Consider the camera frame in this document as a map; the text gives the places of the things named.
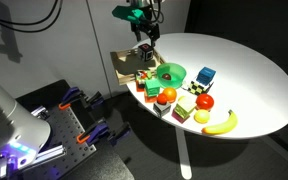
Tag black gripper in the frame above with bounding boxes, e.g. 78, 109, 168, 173
131, 18, 160, 47

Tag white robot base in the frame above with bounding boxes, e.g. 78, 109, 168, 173
0, 86, 51, 178

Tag wooden tray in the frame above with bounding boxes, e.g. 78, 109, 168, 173
110, 49, 165, 85

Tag orange green picture block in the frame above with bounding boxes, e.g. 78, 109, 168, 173
136, 70, 153, 92

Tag green soft block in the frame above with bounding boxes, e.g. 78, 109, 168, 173
145, 79, 160, 97

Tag orange soft block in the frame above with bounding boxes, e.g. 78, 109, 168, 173
144, 94, 157, 103

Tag blue studded block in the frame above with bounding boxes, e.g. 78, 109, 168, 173
196, 67, 216, 85

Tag checkered yellow black block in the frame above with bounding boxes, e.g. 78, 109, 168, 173
182, 81, 213, 96

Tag grey black-white block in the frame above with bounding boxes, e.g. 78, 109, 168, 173
153, 102, 171, 117

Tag yellow-green soft block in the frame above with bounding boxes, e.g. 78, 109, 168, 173
174, 96, 196, 119

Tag magenta soft block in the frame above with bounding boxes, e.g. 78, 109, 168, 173
172, 111, 190, 124

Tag dark red plum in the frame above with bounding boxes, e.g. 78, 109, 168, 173
162, 73, 171, 80

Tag green plastic bowl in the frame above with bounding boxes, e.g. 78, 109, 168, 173
156, 63, 186, 89

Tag orange fruit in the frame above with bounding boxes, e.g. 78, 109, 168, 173
163, 87, 177, 103

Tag red strawberry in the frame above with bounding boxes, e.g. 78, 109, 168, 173
157, 93, 168, 105

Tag purple clamp far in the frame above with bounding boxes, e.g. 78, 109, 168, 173
58, 87, 104, 110

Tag purple clamp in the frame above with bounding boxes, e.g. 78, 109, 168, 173
58, 87, 104, 110
76, 121, 131, 146

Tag red tomato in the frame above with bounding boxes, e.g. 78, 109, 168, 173
196, 94, 214, 111

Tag purple clamp near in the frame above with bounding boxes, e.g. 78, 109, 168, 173
76, 121, 131, 146

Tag yellow banana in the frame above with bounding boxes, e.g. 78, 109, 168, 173
202, 110, 238, 135

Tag perforated metal breadboard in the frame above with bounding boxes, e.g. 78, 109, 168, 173
15, 79, 136, 180

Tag white table leg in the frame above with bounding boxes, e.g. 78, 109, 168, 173
175, 128, 192, 180

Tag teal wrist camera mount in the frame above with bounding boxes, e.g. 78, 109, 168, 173
112, 6, 145, 24

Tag black cables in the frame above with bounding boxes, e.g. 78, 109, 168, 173
0, 0, 64, 34

